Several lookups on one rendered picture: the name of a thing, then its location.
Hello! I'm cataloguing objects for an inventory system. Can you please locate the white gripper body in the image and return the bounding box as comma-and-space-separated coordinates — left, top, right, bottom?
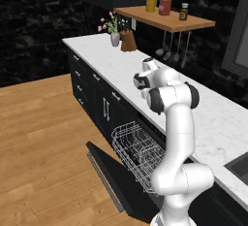
140, 88, 153, 101

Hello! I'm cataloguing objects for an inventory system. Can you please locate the black dishwasher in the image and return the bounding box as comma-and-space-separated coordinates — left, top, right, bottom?
135, 112, 169, 146

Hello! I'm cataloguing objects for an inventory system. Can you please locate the black cupboard door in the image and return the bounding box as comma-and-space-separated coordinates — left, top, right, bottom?
93, 85, 108, 135
106, 95, 138, 141

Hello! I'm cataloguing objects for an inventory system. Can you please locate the black dishwasher door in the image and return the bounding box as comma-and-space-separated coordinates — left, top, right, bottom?
85, 141, 163, 224

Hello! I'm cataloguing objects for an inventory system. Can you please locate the black drawer front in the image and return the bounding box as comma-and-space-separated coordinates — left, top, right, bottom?
106, 83, 138, 118
70, 78, 95, 111
69, 63, 94, 98
72, 92, 96, 125
91, 69, 108, 99
67, 48, 93, 84

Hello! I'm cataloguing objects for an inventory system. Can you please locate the hanging grey spoon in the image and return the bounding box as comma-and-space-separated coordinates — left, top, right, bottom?
163, 31, 174, 61

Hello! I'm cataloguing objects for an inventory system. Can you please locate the hanging grey ladle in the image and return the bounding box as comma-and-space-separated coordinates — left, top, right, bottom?
154, 30, 168, 57

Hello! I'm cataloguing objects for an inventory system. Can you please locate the hanging grey spatula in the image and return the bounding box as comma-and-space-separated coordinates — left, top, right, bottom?
173, 31, 182, 63

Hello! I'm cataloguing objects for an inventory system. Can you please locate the hanging grey long tool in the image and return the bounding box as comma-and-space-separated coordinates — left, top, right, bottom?
180, 31, 192, 70

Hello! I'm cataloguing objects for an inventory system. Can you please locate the brown knife block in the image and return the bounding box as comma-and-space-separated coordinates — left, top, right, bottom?
118, 19, 138, 52

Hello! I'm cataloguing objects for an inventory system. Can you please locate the grey vase with pink flowers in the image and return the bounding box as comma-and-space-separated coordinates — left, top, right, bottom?
97, 11, 121, 48

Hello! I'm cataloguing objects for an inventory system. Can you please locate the small brown jar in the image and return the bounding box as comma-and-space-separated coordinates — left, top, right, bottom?
178, 2, 190, 21

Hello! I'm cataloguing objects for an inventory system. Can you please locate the red jar with dark lid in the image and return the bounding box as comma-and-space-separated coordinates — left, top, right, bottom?
158, 0, 172, 16

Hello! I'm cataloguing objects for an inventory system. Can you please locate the yellow bottle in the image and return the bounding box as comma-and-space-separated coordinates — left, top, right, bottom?
145, 0, 157, 14

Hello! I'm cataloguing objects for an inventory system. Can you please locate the black sink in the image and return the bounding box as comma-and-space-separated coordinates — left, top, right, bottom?
224, 151, 248, 187

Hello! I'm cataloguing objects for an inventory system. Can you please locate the black base cupboard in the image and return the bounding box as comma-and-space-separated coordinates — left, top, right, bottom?
189, 158, 248, 226

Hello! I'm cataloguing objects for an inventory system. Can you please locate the white wire dishwasher rack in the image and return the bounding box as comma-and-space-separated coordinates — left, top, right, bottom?
110, 120, 168, 194

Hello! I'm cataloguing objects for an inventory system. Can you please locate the wooden wall shelf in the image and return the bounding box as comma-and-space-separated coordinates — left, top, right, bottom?
112, 5, 216, 33

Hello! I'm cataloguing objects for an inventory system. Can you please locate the grey dishwasher door handle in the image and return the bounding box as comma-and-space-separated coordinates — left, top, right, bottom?
86, 151, 126, 213

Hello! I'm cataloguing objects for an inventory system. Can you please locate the grey window frame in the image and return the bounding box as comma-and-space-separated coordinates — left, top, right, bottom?
220, 0, 248, 80

